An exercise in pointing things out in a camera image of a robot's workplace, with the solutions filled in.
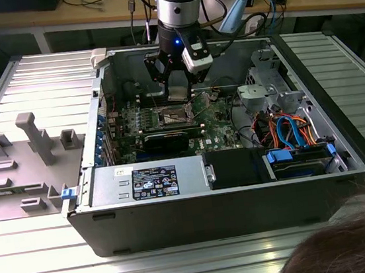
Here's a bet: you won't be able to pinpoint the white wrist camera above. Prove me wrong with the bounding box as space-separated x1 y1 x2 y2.
179 40 216 77

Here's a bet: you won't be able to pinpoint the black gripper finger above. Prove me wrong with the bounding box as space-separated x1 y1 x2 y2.
143 50 173 97
186 65 213 94

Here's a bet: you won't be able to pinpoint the person head brown hair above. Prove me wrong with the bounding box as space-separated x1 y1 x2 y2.
267 202 365 273

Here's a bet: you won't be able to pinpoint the blue plastic case clip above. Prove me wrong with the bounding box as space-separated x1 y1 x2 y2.
60 187 78 202

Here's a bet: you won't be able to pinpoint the grey power supply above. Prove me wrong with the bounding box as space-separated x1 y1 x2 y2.
86 155 210 208

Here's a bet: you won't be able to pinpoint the grey parts rack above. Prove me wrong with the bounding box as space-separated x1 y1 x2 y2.
0 105 95 221

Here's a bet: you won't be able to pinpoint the hard disk in blue carrier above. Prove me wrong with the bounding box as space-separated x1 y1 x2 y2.
261 141 340 183

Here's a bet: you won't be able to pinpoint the black PC case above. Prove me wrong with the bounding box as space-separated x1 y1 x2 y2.
42 16 365 263

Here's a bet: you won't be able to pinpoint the silver CPU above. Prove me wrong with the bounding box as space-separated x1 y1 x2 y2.
166 83 190 104

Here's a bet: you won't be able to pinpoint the wooden desk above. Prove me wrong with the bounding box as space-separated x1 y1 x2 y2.
0 0 365 61

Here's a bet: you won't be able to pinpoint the black graphics card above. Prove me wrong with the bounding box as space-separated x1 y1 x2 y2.
142 128 192 157

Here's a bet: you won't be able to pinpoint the CPU socket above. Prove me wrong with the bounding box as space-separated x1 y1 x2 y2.
155 102 199 130

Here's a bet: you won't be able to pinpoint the orange power wires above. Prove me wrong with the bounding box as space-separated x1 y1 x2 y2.
266 109 319 150

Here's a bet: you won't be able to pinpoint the beige case latch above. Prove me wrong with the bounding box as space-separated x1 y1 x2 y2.
88 47 110 71

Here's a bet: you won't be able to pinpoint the metal drive cage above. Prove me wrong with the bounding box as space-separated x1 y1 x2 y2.
231 43 315 120

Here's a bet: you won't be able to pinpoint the blue data cable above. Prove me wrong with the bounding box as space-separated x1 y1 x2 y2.
292 116 307 149
273 114 297 151

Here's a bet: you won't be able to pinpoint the green motherboard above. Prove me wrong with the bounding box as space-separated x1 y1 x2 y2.
106 82 250 167

